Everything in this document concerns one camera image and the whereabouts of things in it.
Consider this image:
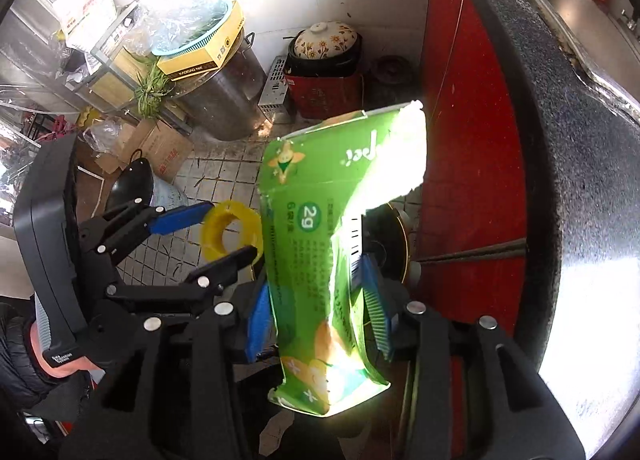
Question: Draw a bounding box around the large metal stock pot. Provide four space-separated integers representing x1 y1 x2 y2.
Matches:
177 30 269 142

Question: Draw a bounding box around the white perforated metal box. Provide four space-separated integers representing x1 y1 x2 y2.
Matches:
257 56 296 116

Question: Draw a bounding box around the yellow cardboard box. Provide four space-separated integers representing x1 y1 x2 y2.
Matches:
156 0 246 86

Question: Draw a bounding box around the black round bin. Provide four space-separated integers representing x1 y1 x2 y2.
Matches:
361 202 419 292

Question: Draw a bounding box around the floral ceramic pot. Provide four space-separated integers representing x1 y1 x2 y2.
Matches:
287 21 364 79

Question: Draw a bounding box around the green snack packet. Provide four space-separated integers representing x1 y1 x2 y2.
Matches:
257 100 429 416

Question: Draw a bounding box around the stainless steel sink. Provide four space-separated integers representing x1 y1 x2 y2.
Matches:
480 0 640 117

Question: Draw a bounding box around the green leafy plant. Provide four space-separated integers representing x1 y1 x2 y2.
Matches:
131 59 174 119

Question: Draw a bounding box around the brown cardboard box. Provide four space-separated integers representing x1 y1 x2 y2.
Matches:
95 117 196 181

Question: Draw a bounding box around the yellow tape roll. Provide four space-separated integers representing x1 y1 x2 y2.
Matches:
200 199 265 261

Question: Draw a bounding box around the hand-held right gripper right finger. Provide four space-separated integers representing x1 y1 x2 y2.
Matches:
357 252 587 460

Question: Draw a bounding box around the white printed carton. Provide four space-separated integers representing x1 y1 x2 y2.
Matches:
52 0 119 49

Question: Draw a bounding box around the black wok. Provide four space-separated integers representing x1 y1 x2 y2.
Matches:
107 150 156 214

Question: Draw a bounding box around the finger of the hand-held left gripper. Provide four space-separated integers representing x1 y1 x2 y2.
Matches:
79 200 216 255
105 246 259 307

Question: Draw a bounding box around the red cabinet door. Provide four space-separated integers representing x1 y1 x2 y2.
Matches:
416 0 529 460

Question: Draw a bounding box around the light blue plastic basket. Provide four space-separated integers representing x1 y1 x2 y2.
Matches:
150 0 239 59

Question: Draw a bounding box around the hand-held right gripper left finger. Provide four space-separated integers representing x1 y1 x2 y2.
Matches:
97 274 275 460

